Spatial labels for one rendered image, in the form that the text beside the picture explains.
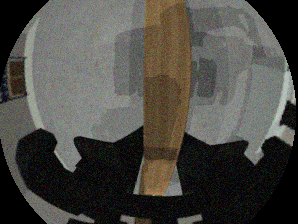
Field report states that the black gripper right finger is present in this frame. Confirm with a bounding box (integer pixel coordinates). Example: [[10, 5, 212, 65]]
[[176, 132, 249, 194]]

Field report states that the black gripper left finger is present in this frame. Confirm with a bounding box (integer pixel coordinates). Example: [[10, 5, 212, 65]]
[[73, 127, 144, 193]]

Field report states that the wooden side rail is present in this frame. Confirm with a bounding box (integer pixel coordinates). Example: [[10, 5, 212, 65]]
[[144, 0, 192, 196]]

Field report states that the wooden post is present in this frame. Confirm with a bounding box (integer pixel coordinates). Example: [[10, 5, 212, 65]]
[[134, 165, 162, 224]]

